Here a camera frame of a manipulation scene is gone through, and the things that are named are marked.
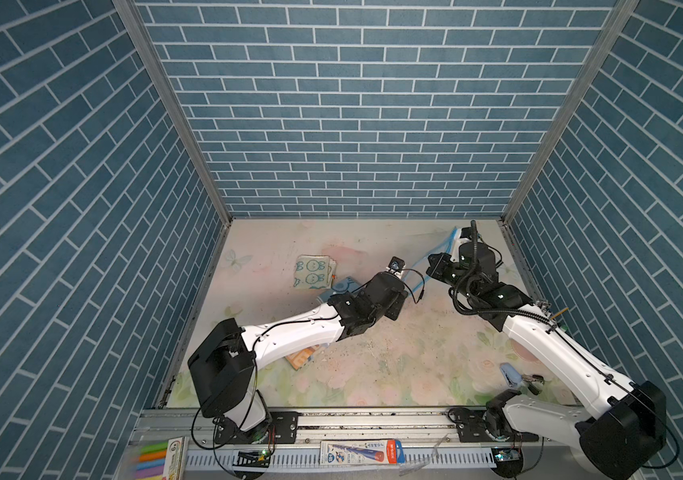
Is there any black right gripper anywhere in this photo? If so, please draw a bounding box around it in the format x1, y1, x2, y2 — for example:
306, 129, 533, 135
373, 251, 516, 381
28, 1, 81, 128
426, 252, 475, 304

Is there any clear vacuum bag blue zip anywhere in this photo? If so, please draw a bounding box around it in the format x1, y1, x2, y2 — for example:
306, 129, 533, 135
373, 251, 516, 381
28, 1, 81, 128
401, 227, 461, 304

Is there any light blue towel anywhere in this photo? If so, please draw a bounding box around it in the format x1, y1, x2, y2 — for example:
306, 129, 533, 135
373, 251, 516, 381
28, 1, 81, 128
329, 276, 363, 297

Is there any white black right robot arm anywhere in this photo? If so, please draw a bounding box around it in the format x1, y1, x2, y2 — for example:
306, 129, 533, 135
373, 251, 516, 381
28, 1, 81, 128
427, 224, 681, 479

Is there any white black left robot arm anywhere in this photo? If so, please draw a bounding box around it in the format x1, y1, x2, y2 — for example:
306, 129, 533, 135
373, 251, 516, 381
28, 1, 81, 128
187, 271, 413, 450

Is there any beige towel blue bunny print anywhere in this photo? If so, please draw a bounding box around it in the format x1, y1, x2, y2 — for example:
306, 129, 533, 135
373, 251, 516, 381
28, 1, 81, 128
293, 255, 337, 290

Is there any orange white patterned towel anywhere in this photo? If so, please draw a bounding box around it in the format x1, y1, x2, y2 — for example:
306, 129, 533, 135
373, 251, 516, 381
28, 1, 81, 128
284, 345, 323, 370

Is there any red blue toothpaste box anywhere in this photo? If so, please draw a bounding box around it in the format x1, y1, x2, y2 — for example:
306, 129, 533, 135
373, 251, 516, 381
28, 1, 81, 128
319, 439, 405, 466

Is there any clear plastic wrapper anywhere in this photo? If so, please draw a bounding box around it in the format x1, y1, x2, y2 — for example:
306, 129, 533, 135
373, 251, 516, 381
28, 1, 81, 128
399, 435, 451, 477

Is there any coloured marker pack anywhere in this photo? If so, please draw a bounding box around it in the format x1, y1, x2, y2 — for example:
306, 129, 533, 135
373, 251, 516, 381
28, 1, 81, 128
129, 437, 189, 480

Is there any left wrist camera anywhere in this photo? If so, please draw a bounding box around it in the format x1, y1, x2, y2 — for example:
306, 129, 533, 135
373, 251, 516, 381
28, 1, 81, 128
387, 256, 407, 278

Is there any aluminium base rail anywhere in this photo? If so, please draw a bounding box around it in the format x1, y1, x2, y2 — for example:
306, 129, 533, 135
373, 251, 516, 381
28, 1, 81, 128
115, 407, 602, 479

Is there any aluminium corner post right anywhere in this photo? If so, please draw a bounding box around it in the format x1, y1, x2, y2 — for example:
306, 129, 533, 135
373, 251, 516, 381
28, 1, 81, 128
501, 0, 639, 229

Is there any aluminium corner post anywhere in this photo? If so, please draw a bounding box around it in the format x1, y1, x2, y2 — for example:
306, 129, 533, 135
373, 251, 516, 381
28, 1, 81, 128
501, 0, 639, 229
113, 0, 232, 228

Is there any aluminium corner post left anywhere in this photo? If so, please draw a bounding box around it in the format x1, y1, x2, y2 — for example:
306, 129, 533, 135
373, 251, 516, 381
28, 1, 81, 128
113, 0, 232, 228

